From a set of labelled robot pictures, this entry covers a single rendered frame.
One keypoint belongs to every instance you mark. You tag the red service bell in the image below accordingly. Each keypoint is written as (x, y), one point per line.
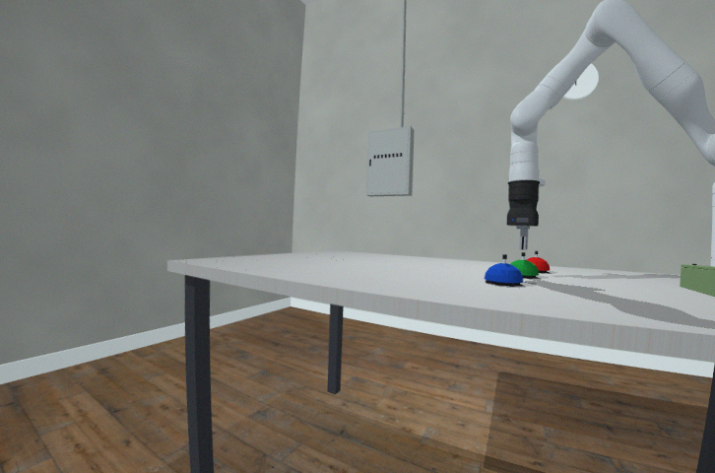
(542, 264)

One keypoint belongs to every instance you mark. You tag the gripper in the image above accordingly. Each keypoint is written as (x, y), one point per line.
(523, 196)

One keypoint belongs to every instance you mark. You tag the green bell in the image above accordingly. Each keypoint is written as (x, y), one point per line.
(527, 268)

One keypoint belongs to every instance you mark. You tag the blue bell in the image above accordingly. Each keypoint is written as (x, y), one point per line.
(504, 274)

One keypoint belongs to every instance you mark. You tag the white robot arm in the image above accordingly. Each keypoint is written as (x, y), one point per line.
(665, 75)

